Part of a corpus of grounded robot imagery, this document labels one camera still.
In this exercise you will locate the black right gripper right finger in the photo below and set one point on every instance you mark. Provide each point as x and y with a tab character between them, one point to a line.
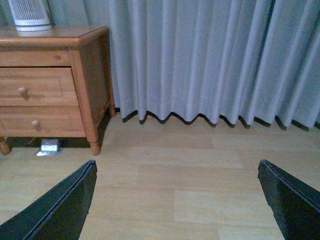
295	205

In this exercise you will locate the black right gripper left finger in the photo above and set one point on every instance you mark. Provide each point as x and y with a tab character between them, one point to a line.
60	213

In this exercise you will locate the wooden drawer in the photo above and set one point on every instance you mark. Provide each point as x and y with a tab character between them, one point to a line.
41	121
37	87

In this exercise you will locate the white power strip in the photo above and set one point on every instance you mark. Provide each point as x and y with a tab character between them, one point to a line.
49	147

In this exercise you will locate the wooden nightstand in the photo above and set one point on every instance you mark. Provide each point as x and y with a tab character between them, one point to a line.
83	49

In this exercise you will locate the grey curtain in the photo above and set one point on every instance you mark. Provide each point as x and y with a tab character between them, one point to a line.
236	59

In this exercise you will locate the white cylindrical air purifier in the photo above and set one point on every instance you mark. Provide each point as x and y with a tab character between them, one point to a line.
30	15

